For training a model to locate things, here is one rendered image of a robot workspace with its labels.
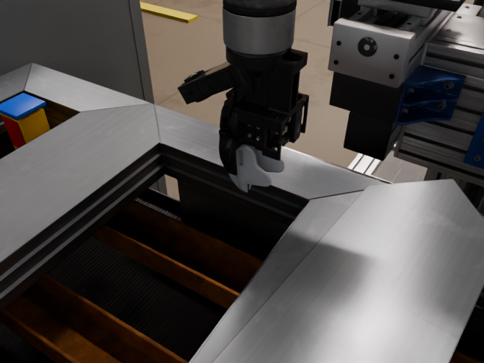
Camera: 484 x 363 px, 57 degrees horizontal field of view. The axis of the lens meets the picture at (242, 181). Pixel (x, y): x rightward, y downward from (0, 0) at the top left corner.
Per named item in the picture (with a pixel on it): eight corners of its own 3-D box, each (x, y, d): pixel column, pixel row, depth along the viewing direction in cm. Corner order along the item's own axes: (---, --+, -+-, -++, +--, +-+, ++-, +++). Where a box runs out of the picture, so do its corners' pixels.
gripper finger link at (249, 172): (264, 215, 58) (267, 159, 52) (227, 199, 60) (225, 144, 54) (276, 202, 60) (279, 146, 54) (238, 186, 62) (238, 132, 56)
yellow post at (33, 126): (50, 205, 87) (19, 122, 75) (34, 196, 89) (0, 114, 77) (70, 191, 90) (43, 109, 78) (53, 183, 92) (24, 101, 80)
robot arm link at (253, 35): (207, 9, 44) (249, -12, 49) (209, 52, 47) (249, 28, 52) (274, 23, 41) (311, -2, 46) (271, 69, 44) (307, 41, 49)
